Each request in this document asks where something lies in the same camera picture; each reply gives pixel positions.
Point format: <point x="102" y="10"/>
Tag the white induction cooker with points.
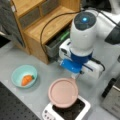
<point x="76" y="112"/>

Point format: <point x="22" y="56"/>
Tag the green vegetable toy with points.
<point x="64" y="36"/>

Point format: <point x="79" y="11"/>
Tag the pink pan with white handle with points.
<point x="63" y="92"/>

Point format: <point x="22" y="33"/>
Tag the teal bowl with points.
<point x="22" y="71"/>

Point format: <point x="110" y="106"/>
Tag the silver toaster oven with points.
<point x="111" y="97"/>

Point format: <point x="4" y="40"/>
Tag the open grey drawer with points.
<point x="52" y="46"/>

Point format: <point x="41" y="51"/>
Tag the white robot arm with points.
<point x="88" y="25"/>

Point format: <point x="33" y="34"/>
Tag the orange carrot toy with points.
<point x="27" y="79"/>

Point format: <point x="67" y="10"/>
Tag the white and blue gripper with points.
<point x="76" y="56"/>

